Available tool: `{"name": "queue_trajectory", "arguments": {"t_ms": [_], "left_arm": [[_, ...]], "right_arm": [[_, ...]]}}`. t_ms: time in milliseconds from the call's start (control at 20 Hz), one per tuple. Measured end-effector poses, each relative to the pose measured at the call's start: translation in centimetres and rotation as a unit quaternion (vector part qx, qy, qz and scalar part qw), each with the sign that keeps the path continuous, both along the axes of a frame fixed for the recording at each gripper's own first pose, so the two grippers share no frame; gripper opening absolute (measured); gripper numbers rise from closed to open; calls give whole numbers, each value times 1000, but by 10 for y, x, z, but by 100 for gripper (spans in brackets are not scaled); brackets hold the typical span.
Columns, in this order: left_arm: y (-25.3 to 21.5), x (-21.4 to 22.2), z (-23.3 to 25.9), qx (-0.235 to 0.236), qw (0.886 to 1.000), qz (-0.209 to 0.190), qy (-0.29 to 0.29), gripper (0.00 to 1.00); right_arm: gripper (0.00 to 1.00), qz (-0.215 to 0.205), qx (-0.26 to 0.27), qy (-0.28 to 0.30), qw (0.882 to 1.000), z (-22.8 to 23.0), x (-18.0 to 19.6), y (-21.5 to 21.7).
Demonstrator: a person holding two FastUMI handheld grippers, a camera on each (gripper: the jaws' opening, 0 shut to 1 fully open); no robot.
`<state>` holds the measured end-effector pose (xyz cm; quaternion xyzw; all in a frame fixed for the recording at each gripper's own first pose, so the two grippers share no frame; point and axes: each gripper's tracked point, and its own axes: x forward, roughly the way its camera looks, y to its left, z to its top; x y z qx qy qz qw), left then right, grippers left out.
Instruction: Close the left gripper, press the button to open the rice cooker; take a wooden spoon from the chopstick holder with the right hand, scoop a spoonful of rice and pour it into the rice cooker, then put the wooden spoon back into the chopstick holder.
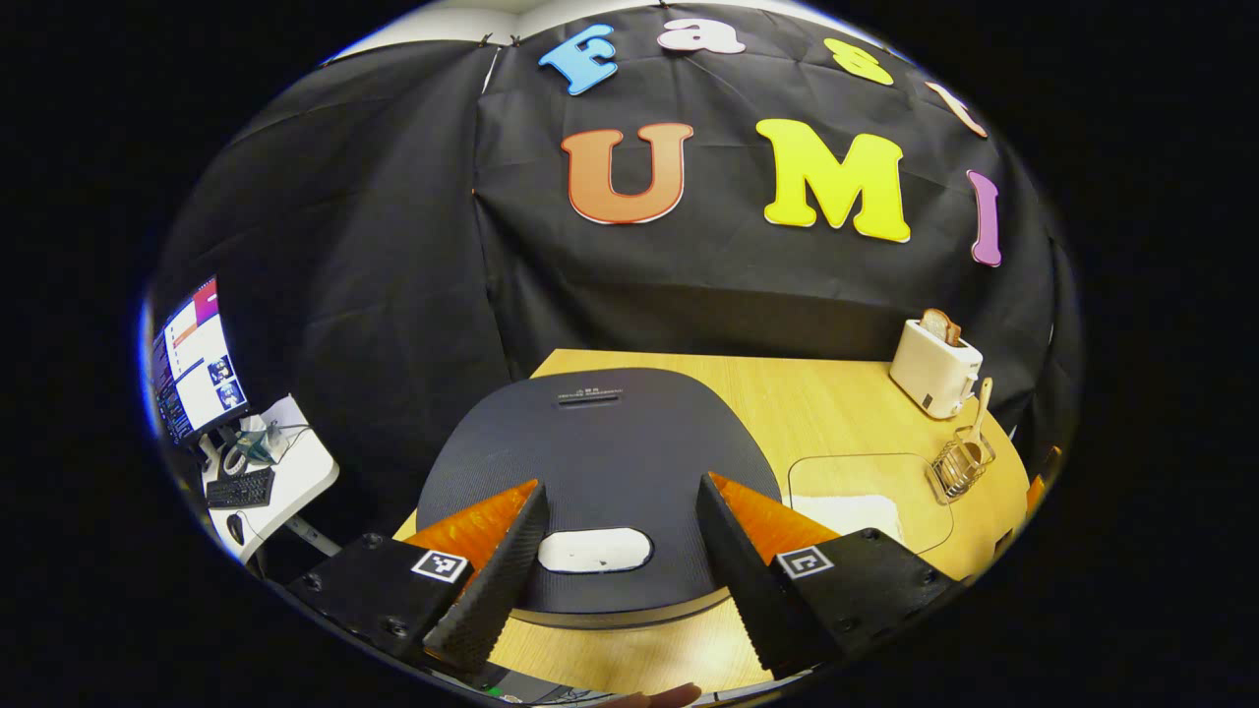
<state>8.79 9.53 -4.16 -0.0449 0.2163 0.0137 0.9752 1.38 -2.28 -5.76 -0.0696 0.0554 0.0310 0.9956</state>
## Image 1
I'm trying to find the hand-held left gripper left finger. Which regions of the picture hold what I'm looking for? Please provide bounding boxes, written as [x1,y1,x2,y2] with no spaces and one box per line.
[285,479,550,675]

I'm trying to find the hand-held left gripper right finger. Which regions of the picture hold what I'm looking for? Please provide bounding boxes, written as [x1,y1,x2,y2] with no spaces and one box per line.
[696,472,965,681]

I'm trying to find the metal wire chopstick holder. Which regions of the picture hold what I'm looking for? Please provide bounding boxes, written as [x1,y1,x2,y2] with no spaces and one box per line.
[927,425,996,505]

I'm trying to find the wooden spoon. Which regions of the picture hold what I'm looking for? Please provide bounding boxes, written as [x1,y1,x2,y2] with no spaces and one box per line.
[959,378,994,463]

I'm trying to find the white rice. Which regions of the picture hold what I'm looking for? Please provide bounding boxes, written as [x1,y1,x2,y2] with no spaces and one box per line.
[792,494,904,542]

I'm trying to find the clear plastic rice container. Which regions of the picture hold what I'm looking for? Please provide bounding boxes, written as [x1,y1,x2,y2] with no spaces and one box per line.
[787,452,955,557]

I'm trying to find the black silver rice cooker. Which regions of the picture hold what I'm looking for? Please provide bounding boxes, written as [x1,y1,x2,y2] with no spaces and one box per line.
[415,367,783,630]

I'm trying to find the white toaster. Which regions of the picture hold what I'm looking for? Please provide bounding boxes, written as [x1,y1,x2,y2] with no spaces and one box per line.
[889,319,985,421]

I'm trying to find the white side table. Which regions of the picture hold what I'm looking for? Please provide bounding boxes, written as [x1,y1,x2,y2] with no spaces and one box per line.
[200,394,341,564]

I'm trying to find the black keyboard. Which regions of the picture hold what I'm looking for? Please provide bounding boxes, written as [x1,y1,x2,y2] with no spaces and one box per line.
[205,466,276,509]

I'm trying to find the crumpled plastic bag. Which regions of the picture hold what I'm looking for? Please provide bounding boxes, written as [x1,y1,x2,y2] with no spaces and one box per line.
[236,415,291,463]

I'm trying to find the black backdrop cloth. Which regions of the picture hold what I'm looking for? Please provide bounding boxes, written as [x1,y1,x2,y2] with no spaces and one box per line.
[148,0,1083,591]

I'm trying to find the computer monitor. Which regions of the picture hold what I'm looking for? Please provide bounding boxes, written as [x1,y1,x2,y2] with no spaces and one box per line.
[150,276,252,445]

